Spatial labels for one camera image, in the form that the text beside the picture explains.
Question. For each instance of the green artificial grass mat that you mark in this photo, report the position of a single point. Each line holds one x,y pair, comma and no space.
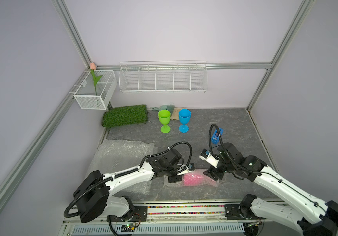
126,115

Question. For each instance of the beige cloth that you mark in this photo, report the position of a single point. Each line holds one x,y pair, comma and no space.
175,113

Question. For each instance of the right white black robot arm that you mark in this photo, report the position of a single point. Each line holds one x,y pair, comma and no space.
306,214

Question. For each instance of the bubble wrap sheet stack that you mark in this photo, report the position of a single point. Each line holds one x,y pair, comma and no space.
117,155

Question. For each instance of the blue plastic wine glass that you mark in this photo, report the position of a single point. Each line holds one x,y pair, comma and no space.
184,118

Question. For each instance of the small white wire basket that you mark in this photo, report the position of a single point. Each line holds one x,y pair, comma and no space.
85,93

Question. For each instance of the blue tape dispenser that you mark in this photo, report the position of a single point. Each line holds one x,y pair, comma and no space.
215,138

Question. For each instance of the long white wire shelf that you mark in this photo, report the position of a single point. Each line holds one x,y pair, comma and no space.
163,76

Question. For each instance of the artificial pink tulip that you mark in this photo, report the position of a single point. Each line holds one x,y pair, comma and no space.
96,78

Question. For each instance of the pink plastic wine glass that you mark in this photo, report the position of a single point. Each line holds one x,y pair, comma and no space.
193,179

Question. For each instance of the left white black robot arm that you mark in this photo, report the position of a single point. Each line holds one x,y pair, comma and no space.
96,194

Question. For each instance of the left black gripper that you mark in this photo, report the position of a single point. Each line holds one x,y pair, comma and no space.
176,178

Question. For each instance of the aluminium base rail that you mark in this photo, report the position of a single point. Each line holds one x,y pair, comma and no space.
192,219

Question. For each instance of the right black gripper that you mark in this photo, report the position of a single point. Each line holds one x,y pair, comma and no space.
212,173

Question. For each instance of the green plastic wine glass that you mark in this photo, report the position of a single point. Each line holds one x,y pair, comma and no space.
164,118

